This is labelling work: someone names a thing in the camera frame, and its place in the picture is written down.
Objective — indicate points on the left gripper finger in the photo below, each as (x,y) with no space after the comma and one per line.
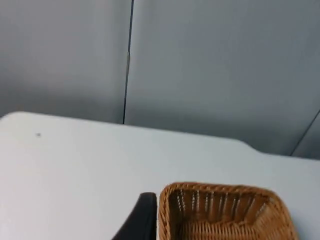
(142,220)

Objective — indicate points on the pale brown wicker basket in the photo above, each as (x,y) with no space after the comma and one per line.
(220,220)

